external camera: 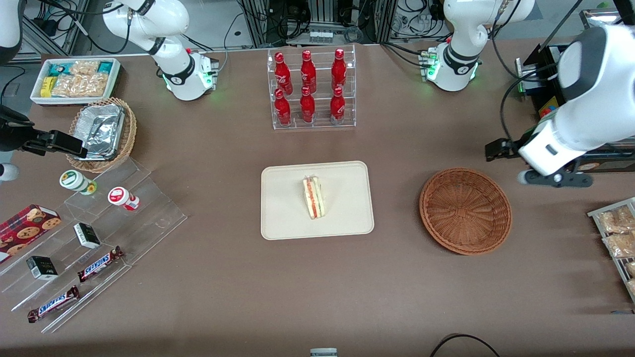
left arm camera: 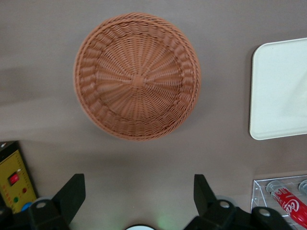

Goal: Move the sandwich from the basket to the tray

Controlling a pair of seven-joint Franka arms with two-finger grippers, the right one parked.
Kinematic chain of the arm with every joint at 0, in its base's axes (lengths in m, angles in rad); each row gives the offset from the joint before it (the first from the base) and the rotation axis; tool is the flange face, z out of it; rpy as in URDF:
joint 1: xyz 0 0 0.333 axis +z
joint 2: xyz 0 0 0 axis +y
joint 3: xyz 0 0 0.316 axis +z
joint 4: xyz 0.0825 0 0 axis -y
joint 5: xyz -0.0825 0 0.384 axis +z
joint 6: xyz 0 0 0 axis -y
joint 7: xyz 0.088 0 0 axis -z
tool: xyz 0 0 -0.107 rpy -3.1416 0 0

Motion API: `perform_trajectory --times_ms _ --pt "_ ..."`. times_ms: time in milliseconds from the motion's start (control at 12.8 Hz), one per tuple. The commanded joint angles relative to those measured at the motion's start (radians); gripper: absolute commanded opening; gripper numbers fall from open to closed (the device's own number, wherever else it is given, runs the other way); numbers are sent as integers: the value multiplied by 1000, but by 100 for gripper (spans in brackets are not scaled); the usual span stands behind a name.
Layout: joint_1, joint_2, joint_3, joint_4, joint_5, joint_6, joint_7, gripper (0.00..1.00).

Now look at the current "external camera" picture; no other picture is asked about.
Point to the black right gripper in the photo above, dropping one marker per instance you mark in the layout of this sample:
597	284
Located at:
15	134

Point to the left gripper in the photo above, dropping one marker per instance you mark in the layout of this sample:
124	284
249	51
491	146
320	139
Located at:
507	147

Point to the triangular sandwich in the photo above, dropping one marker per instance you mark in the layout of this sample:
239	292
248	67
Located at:
314	198

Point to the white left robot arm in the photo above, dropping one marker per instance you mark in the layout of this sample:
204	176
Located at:
461	29

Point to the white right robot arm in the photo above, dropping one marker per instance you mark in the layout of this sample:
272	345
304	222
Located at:
168	25

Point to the light wicker basket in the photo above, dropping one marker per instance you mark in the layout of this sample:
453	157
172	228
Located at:
129	134

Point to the brown wicker basket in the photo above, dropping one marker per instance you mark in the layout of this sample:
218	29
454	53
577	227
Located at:
464	210

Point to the beige plastic tray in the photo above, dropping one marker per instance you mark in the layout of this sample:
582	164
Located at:
347	201

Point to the tray of wrapped crackers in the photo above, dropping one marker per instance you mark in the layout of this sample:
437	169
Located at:
620	265

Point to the green cap yogurt bottle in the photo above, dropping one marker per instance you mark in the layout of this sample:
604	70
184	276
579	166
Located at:
74	180

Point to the silver foil trays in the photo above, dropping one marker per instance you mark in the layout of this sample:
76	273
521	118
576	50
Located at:
99	130

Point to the yellow snack packet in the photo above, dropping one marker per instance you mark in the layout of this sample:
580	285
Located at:
47	87

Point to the clear cracker bag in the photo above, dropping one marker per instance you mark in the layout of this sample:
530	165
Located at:
82	86
85	67

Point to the colourful small card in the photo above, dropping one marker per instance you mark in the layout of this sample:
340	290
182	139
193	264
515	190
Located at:
547	106

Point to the black display shelf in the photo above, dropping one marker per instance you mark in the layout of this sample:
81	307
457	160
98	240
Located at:
540	96

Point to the silver box with green light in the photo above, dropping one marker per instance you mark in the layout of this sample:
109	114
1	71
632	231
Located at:
527	84

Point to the teal snack packet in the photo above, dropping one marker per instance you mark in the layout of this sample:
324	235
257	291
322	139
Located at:
105	67
59	69

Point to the red cap yogurt bottle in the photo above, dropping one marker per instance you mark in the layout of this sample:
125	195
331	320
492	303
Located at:
120	197

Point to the white snack bin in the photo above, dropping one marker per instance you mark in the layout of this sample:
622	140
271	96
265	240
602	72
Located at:
115	74

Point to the red cookie box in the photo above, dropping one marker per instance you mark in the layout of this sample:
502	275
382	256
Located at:
27	227

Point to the small black box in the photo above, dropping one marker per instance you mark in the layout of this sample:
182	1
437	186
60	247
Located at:
41	267
87	235

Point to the clear acrylic step display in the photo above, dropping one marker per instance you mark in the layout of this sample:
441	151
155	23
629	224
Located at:
149	218

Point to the Snickers chocolate bar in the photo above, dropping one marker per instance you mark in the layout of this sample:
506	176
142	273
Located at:
53	303
99	264

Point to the clear pastry bag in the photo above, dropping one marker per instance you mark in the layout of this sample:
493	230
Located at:
615	220
630	268
620	245
632	287

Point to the red cola bottle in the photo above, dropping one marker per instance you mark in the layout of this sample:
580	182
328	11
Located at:
283	110
338	108
339	72
283	74
308	73
307	108

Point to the clear acrylic bottle rack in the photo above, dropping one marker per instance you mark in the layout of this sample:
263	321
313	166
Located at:
320	124

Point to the white power strip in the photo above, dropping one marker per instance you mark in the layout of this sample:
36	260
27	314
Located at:
321	36

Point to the grey edge device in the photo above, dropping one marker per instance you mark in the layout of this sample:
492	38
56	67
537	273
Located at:
323	352

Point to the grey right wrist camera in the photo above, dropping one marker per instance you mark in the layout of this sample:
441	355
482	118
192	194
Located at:
7	172

